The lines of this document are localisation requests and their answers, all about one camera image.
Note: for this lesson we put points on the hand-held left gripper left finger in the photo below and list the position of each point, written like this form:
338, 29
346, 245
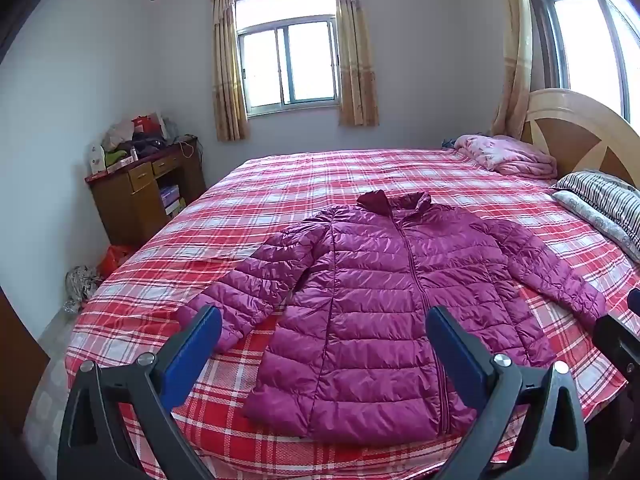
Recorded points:
192, 355

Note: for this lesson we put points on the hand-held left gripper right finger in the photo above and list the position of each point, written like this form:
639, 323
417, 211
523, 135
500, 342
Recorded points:
460, 355

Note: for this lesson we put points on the magenta quilted puffer jacket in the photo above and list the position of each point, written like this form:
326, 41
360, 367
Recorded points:
375, 310

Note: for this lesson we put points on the dark clothes pile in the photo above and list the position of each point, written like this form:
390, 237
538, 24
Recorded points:
147, 145

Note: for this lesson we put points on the red plastic bag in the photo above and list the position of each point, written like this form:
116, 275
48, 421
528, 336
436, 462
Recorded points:
115, 260

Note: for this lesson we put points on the silver crumpled bag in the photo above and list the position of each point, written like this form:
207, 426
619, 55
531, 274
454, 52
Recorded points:
81, 287

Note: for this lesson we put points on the grey floral pillow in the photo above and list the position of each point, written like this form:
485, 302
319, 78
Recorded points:
585, 212

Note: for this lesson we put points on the striped pillow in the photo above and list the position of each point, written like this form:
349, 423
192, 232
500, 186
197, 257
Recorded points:
600, 192

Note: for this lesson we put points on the brown wooden desk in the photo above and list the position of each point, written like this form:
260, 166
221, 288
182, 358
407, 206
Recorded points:
125, 210

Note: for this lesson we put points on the brown wooden door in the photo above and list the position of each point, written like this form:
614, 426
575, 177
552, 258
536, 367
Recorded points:
20, 360

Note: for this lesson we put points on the red plaid bed sheet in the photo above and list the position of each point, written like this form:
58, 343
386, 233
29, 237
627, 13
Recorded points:
280, 185

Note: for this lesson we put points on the folded pink blanket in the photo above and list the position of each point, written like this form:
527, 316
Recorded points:
505, 155

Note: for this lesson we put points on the white carton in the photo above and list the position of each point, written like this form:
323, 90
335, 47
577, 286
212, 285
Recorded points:
97, 159

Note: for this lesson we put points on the wooden bed headboard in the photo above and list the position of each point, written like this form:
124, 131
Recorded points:
565, 120

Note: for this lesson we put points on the pale plastic bag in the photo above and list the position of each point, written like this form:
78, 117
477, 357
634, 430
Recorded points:
119, 134

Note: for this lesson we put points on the red gift box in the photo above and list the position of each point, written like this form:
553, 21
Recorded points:
140, 124

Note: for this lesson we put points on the beige patterned curtain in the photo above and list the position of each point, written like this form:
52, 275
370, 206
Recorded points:
355, 60
227, 85

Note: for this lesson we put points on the large beige curtain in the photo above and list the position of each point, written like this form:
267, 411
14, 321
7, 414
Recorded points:
515, 60

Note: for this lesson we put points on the sliding glass window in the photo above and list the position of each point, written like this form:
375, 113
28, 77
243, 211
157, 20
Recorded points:
285, 60

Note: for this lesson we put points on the large bedside window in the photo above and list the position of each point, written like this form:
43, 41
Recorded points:
585, 35

